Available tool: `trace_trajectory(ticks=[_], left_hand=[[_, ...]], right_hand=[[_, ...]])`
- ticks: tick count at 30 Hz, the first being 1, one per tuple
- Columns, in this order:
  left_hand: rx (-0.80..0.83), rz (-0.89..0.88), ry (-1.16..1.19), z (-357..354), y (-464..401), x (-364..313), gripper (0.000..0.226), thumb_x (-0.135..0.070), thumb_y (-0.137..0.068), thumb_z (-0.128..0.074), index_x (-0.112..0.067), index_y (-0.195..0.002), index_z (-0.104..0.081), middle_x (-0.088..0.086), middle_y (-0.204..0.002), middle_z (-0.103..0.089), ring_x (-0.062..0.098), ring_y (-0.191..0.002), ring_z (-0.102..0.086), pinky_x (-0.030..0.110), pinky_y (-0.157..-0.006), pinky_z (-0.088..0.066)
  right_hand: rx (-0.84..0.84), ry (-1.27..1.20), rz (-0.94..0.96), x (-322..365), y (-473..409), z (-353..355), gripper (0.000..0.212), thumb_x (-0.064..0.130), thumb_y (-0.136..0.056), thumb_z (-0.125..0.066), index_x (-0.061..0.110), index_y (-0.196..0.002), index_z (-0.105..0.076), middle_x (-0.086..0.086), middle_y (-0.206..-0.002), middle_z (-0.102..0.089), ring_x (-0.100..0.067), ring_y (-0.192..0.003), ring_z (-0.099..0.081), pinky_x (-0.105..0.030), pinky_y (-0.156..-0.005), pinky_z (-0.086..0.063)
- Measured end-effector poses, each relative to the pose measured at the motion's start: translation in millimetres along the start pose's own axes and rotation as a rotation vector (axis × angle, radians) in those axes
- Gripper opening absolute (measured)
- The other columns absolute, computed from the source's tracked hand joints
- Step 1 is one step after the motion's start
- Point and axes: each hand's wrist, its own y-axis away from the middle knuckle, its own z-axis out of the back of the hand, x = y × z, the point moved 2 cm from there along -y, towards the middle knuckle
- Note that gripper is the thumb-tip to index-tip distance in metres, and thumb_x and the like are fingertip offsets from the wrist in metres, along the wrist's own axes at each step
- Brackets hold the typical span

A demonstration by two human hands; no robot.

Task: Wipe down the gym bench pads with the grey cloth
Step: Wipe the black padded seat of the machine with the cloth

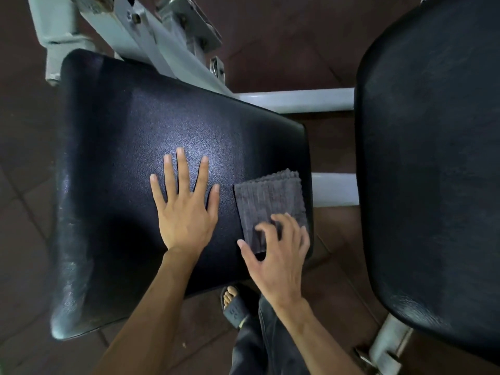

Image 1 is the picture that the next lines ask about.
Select black padded machine seat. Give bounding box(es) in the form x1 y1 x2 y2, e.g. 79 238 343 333
50 48 313 341

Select person's left hand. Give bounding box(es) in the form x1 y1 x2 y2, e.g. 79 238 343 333
149 147 221 257

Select white metal machine frame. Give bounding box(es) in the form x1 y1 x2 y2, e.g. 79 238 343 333
27 0 415 375

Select black padded machine backrest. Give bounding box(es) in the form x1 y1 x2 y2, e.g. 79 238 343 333
354 0 500 366

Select grey ribbed microfibre cloth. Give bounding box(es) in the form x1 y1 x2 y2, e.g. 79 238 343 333
234 168 310 254

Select dark trousers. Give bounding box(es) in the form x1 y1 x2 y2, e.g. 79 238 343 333
230 297 313 375

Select grey metal adjustment bracket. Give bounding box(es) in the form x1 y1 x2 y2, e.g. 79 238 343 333
155 0 226 79

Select person's right hand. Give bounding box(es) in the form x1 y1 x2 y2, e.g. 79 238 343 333
237 213 311 309

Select person's foot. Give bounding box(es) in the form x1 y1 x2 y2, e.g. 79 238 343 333
223 286 240 309

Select person's left forearm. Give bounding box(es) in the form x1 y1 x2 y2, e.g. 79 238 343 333
91 248 205 375

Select person's right forearm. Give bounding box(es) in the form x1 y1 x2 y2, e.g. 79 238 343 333
271 296 353 375

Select black slide sandal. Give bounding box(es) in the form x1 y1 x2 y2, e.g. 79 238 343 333
220 284 261 329

